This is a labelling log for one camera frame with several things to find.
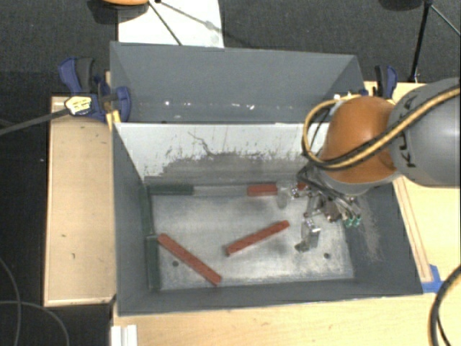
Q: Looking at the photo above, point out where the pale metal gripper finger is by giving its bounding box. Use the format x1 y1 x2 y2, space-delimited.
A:
294 217 322 254
276 182 300 210

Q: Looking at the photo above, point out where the red-brown flat block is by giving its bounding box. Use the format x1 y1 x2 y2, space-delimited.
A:
156 233 223 288
225 220 291 257
246 182 279 198

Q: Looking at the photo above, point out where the dark green flat block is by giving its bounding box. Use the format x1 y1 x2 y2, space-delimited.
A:
146 183 194 196

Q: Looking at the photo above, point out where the grey metal bin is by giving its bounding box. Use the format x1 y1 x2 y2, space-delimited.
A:
109 40 424 316

